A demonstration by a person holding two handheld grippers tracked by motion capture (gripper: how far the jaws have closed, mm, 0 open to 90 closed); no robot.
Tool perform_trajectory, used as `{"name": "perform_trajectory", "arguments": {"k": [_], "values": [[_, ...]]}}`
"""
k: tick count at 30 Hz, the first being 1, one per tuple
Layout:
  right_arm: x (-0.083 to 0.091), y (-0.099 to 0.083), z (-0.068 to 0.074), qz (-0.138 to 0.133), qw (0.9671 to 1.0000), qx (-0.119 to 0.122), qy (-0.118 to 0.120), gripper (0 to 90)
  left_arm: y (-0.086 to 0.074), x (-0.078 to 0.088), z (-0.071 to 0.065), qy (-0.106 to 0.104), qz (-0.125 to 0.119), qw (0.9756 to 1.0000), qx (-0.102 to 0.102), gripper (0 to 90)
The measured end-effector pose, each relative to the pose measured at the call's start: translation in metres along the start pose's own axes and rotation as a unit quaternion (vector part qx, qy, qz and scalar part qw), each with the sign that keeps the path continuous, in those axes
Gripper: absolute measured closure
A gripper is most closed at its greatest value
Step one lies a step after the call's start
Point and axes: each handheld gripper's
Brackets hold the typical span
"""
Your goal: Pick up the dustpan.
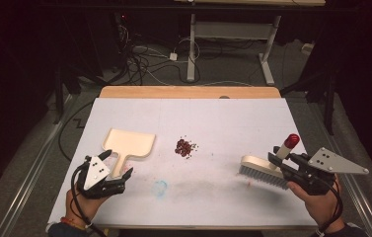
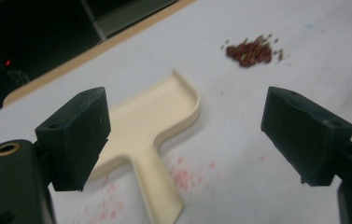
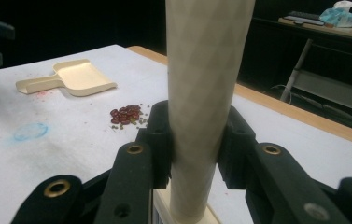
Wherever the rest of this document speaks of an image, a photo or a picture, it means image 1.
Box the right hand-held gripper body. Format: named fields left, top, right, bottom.
left=281, top=147, right=370, bottom=196

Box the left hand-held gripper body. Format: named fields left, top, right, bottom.
left=76, top=155, right=127, bottom=199

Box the cream brush with red-tipped handle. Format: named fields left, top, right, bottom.
left=238, top=133, right=301, bottom=191

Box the cream plastic dustpan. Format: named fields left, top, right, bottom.
left=102, top=127, right=157, bottom=179

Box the pile of red beans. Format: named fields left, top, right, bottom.
left=174, top=135, right=199, bottom=160

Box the person's left hand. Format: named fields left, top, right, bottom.
left=64, top=187, right=109, bottom=225

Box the person's right hand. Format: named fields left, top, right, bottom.
left=286, top=174, right=345, bottom=233

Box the black metal stand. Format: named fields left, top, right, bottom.
left=52, top=63, right=84, bottom=125
left=280, top=68, right=339, bottom=136

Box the white table mat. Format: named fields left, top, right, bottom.
left=47, top=97, right=335, bottom=229

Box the wooden table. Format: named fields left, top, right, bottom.
left=46, top=85, right=335, bottom=231

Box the small white floor box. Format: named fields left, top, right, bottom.
left=301, top=42, right=315, bottom=56

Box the left hand-held gripper black cable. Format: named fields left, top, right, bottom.
left=70, top=162, right=109, bottom=237

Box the hand-held gripper black cable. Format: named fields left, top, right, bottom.
left=70, top=162, right=109, bottom=237
left=318, top=179, right=344, bottom=233

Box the right hand-held gripper black cable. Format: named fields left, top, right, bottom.
left=318, top=179, right=344, bottom=233

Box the aluminium floor rail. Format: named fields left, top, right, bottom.
left=306, top=102, right=372, bottom=237
left=0, top=94, right=74, bottom=237

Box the red orange bracelet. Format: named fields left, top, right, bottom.
left=59, top=216, right=87, bottom=231

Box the black floor cable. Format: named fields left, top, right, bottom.
left=57, top=100, right=95, bottom=163

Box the tangle of floor cables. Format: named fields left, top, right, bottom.
left=112, top=24, right=204, bottom=87

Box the white desk frame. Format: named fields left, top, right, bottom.
left=173, top=0, right=327, bottom=87

